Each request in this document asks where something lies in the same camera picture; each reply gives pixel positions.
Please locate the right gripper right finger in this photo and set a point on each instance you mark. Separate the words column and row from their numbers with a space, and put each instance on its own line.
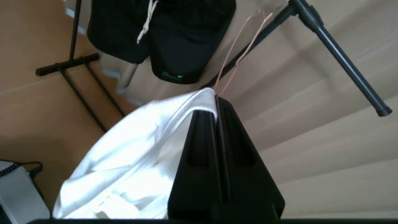
column 248, row 186

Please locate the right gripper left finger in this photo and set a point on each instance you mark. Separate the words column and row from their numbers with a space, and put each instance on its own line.
column 192, row 186

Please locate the white garment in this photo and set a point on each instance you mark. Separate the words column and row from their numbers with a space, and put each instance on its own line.
column 130, row 149

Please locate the pink clothes hanger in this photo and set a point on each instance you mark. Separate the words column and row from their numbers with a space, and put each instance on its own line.
column 231, row 51

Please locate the black shorts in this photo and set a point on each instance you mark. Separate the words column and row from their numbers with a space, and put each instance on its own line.
column 186, row 37

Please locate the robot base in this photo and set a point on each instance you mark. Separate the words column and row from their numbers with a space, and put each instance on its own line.
column 18, row 199

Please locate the black clothes rack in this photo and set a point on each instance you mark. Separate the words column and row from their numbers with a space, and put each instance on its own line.
column 342, row 59

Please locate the beige curtain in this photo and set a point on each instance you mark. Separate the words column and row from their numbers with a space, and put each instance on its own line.
column 326, row 155

